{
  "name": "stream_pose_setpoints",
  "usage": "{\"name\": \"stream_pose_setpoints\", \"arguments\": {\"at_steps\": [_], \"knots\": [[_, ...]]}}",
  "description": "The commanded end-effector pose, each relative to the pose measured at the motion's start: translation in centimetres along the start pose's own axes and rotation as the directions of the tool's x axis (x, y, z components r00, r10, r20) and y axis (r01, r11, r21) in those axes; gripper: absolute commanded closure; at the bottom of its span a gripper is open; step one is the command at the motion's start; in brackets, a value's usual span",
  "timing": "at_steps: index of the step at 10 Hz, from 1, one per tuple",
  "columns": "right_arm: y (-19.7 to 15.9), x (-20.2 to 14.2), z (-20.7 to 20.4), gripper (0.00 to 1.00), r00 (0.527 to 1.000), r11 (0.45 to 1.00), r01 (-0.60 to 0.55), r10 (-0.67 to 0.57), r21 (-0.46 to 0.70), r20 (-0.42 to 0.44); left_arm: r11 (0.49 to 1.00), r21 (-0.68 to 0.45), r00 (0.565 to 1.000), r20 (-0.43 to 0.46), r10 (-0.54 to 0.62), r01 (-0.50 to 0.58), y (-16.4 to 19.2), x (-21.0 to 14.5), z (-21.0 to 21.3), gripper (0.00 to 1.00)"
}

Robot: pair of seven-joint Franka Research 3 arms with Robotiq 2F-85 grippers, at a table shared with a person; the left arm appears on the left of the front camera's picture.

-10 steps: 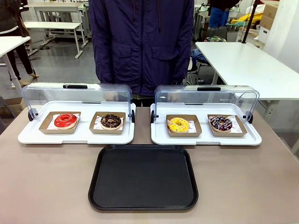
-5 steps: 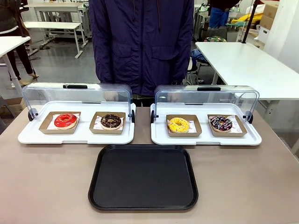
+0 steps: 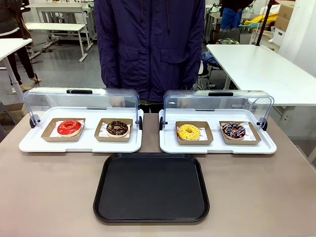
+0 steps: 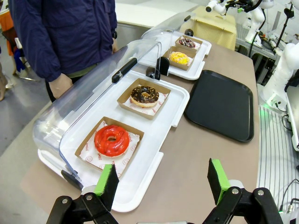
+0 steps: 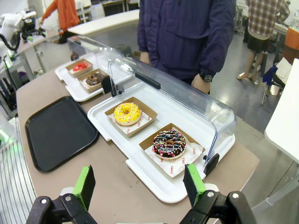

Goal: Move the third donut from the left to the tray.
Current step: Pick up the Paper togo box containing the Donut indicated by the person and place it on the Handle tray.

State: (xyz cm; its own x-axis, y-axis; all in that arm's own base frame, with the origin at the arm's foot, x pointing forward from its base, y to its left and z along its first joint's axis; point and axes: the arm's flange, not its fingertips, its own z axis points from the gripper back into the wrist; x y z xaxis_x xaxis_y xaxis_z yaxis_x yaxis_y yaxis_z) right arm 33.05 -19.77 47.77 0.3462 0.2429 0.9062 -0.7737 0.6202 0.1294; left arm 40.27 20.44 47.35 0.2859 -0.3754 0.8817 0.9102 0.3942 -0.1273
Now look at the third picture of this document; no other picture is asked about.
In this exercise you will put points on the yellow fabric bundle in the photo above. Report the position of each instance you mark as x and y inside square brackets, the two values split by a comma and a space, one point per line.
[261, 19]

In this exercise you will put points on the white table with round leg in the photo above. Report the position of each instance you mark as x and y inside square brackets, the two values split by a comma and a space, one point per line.
[12, 47]

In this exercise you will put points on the yellow glazed sprinkle donut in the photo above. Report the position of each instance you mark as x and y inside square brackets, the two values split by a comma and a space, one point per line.
[184, 134]

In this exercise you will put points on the camouflage patterned bag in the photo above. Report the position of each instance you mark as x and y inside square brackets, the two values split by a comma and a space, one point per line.
[227, 41]

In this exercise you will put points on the bystander in dark clothes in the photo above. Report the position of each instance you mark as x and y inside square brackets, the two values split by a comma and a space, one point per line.
[7, 17]

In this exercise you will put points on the person's right hand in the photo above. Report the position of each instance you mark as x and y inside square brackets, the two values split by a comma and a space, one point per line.
[117, 101]

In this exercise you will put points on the black plastic serving tray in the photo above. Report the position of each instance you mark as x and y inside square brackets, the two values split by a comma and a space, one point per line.
[150, 187]

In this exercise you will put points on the brown cardboard donut tray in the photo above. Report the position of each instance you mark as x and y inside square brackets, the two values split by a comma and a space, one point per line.
[113, 140]
[244, 142]
[195, 142]
[59, 139]

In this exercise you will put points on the person in purple jacket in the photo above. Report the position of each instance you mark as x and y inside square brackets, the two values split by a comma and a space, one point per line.
[148, 49]

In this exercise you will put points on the chocolate glazed donut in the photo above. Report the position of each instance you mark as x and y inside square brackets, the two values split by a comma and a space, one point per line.
[113, 132]

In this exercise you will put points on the blue office chair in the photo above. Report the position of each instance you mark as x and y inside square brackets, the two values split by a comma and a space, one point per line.
[209, 60]

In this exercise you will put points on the low white bench table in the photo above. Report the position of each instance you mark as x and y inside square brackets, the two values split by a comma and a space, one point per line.
[54, 26]

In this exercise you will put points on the white storage box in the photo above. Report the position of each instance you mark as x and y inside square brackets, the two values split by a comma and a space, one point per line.
[278, 37]

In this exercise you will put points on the white display tray base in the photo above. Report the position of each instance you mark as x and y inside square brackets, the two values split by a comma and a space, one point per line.
[89, 146]
[217, 148]

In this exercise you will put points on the dark purple sprinkle donut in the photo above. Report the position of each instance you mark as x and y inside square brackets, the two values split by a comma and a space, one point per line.
[229, 133]

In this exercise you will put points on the white printed paper liner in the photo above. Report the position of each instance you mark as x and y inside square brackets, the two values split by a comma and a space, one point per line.
[250, 134]
[102, 133]
[53, 135]
[203, 132]

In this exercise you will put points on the white desk with frame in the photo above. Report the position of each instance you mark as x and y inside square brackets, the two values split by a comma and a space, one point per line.
[59, 6]

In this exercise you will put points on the brown cardboard box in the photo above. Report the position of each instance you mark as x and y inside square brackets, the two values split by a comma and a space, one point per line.
[284, 17]

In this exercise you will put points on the red glazed donut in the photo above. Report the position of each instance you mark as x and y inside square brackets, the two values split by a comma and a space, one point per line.
[64, 130]

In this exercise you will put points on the black stand pole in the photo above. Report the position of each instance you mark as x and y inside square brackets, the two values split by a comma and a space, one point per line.
[264, 24]

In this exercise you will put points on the bystander in blue apron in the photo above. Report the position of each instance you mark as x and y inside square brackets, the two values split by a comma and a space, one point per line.
[230, 17]

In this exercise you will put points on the flat cardboard box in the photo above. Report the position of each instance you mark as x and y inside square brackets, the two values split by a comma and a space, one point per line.
[14, 111]

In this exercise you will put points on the person's left hand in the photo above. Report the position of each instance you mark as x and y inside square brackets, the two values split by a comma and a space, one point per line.
[182, 103]

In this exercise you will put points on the large white table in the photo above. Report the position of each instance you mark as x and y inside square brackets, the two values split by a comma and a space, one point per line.
[259, 69]

